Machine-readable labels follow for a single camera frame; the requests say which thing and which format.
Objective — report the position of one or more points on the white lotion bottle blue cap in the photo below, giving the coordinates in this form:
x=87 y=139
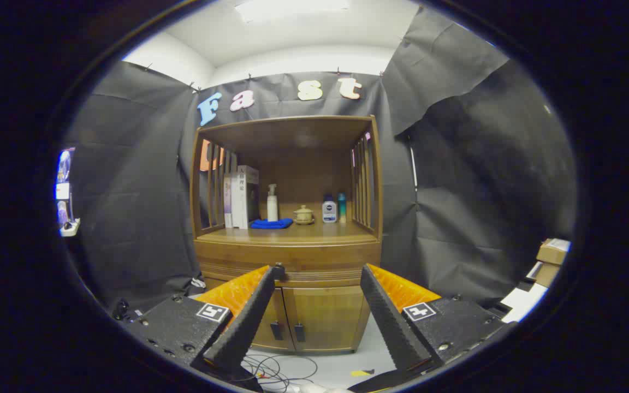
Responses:
x=329 y=212

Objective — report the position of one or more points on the wooden cabinet door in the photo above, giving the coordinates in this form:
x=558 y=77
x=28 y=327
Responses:
x=265 y=342
x=325 y=319

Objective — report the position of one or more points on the white pump bottle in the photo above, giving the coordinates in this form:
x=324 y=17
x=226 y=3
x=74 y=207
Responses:
x=272 y=210

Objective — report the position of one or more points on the wooden drawer with black knob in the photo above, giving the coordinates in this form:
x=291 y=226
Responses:
x=292 y=259

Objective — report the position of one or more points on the wooden countertop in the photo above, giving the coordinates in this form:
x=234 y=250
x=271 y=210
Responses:
x=320 y=230

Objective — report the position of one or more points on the lidded ceramic tea cup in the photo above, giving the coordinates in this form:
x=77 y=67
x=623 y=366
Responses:
x=303 y=214

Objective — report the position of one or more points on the white flat board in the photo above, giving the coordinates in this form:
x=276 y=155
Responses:
x=522 y=305

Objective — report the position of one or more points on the teal slim bottle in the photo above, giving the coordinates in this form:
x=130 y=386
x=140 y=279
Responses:
x=342 y=210

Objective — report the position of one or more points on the black electronic device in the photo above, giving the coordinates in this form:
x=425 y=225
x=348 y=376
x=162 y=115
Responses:
x=122 y=310

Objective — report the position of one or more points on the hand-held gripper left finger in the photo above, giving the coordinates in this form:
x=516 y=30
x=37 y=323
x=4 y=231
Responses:
x=249 y=322

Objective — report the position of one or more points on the yellow tape piece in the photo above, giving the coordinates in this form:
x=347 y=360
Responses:
x=359 y=373

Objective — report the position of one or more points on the wooden cabinet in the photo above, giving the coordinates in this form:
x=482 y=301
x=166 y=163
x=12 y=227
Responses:
x=303 y=131

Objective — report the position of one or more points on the blue folded cloth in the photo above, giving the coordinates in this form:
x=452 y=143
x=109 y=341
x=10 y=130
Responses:
x=271 y=224

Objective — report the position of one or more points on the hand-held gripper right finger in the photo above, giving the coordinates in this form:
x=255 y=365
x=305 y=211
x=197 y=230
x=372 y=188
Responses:
x=391 y=322

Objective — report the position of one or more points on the cardboard box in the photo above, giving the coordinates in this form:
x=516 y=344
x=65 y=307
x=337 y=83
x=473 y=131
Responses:
x=552 y=252
x=546 y=274

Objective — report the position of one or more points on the ceiling light panel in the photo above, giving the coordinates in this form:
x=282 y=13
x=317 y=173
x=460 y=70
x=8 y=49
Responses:
x=292 y=8

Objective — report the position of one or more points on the white book with portrait cover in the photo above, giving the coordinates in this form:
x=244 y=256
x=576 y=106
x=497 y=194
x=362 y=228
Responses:
x=246 y=196

